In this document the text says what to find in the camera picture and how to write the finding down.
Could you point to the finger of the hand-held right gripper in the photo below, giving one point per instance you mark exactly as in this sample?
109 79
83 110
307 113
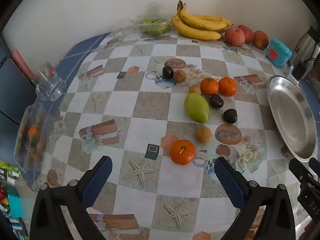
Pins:
298 170
315 167

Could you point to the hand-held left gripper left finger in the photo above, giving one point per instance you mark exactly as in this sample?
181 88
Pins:
98 182

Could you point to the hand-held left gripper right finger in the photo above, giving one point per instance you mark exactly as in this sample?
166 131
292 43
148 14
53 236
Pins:
228 185

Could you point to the stainless steel plate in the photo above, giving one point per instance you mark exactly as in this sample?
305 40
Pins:
290 115

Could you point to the orange mandarin with stem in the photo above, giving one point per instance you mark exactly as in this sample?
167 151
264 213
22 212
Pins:
182 152

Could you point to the dark purple plum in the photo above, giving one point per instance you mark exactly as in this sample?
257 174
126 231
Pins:
167 72
230 116
216 101

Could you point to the green mango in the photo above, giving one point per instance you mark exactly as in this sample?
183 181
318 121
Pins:
196 108

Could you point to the small boxed longan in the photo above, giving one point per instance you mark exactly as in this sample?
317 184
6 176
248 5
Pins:
40 145
37 157

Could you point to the clear plastic fruit box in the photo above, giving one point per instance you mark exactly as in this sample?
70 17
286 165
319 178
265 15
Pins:
22 155

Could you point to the small boxed mandarin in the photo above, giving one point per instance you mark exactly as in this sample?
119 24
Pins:
33 131

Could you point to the colourful printed packaging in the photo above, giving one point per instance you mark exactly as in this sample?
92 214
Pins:
12 202

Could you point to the checkered printed tablecloth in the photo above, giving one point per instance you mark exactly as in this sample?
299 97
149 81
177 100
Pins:
150 105

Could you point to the black power adapter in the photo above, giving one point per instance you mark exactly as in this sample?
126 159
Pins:
298 72

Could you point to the glass mug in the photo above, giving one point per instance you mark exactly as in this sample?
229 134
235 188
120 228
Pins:
50 85

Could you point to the teal plastic box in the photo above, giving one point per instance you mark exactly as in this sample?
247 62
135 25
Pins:
278 52

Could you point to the stainless steel kettle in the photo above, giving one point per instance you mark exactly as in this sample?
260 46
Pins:
305 45

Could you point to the red apple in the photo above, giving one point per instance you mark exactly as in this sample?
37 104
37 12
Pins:
247 31
235 36
261 39

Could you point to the yellow banana bunch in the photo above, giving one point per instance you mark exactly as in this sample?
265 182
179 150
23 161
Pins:
197 31

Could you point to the clear plastic clamshell container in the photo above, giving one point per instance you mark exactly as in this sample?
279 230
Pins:
135 23

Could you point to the small green fruit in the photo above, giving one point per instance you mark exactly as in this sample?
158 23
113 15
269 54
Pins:
148 21
156 30

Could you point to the reddish rail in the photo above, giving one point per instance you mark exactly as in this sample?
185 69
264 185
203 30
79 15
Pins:
21 62

